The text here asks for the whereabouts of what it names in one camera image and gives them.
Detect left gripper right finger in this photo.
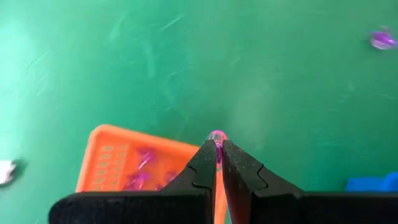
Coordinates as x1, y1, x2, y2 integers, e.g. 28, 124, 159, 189
221, 139, 398, 224

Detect blue plastic basket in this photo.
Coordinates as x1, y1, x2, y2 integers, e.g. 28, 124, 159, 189
345, 171, 398, 193

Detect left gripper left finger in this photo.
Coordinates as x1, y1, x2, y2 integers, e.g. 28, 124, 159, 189
48, 139, 218, 224

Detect white plastic skeleton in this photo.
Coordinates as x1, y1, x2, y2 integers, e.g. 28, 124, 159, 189
0, 159, 16, 186

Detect orange plastic basket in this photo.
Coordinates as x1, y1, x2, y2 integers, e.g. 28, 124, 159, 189
75, 124, 229, 224

